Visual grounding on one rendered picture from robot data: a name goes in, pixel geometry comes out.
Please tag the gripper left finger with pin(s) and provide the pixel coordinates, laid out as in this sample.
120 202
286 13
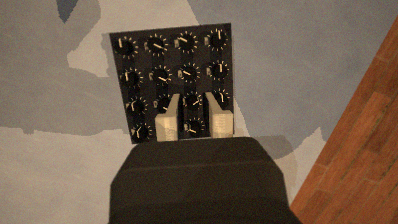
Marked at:
170 124

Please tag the black knob box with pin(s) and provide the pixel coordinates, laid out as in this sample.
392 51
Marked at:
203 55

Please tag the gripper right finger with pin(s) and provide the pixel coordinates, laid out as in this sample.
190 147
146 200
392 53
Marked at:
218 122

